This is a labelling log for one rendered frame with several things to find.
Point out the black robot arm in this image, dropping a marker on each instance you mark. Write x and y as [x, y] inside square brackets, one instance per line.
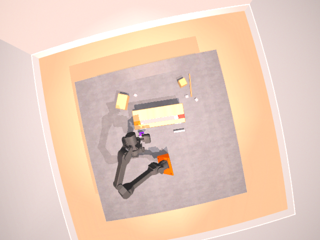
[124, 157]

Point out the small yellow cube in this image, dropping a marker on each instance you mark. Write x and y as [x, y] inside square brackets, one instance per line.
[182, 83]

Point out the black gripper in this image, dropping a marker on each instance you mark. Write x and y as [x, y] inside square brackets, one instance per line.
[144, 138]

